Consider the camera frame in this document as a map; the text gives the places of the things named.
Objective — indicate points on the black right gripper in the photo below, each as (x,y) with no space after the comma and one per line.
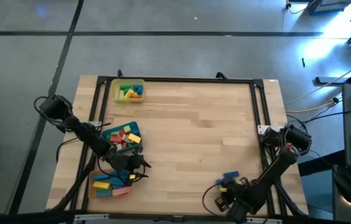
(237,189)

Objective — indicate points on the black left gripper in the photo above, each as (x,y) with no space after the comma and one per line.
(133,163)

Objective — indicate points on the blue plank block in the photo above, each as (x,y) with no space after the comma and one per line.
(231,175)
(104,193)
(123,174)
(117,181)
(101,177)

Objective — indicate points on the pink block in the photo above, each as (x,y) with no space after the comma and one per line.
(121,191)

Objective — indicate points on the red arch block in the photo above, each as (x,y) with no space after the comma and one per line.
(122,132)

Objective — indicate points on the yellow plank block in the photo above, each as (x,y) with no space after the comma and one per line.
(101,185)

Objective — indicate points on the light green arch block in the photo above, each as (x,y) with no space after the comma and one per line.
(127,128)

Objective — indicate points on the light green cylinder block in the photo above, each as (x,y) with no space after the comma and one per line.
(121,94)

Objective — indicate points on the blue cylinder block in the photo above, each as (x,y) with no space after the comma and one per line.
(135,87)
(140,90)

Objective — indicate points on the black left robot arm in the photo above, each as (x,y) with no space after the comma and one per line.
(69,124)

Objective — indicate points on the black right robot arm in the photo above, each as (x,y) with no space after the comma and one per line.
(275,168)

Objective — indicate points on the teal plastic bin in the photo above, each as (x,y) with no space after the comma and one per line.
(137,125)

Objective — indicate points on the orange plastic bin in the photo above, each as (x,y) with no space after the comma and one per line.
(90,188)

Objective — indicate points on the yellow plastic bin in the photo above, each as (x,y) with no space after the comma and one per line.
(114,100)

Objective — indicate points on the black computer mouse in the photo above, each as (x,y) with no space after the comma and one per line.
(346,188)

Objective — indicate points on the black rig beam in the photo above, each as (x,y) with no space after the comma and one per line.
(23,218)

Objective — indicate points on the small black strip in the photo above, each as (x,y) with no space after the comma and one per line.
(303,62)

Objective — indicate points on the black desk leg bar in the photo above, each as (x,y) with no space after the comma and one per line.
(343,79)

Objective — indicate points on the blue box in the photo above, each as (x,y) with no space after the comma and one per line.
(328,6)

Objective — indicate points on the silver bracket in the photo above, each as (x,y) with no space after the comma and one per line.
(86,216)
(264,220)

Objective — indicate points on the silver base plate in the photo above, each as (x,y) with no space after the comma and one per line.
(94,123)
(264,128)

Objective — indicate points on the black aluminium table frame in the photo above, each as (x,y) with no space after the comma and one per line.
(178,80)

